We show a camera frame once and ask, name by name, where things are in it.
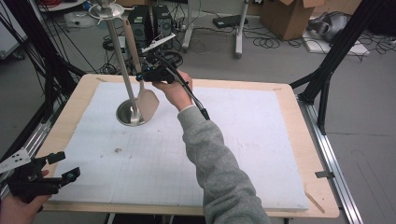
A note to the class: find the white flat board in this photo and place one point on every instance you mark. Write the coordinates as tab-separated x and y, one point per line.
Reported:
342	48

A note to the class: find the grey bag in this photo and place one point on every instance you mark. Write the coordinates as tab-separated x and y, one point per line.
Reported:
330	26

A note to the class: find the black flat device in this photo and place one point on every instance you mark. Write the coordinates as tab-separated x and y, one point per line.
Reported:
229	21

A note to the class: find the small metal bracket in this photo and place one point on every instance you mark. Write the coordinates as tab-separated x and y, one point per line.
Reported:
324	174

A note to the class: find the person's right hand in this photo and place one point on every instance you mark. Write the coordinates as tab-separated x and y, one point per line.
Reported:
177	91

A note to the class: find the white grid foam mat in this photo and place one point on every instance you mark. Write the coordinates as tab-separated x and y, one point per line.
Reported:
255	140

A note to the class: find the black metal frame stand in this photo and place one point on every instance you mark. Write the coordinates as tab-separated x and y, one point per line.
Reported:
330	62
49	62

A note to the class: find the person's left hand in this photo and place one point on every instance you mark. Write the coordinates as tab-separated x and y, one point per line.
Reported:
17	213

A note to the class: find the black computer tower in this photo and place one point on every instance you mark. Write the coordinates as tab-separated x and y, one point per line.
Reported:
141	28
162	23

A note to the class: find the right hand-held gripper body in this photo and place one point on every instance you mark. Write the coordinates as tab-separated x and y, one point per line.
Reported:
160	73

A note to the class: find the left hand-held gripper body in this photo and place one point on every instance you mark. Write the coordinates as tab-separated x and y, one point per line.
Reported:
28	183

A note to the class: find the metal utensil stand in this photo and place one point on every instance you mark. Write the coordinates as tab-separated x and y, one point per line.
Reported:
127	112

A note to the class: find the white stand leg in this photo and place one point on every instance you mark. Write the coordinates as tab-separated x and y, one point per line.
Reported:
187	31
239	37

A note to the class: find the aluminium rail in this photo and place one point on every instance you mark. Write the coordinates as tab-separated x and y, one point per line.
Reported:
339	186
40	133

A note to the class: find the brown cardboard box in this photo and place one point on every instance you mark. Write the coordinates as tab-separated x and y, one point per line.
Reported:
286	18

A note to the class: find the white cabinet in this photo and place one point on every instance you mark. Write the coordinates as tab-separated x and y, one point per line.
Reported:
9	34

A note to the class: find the thin wooden stick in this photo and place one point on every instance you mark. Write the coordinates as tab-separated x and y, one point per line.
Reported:
315	202

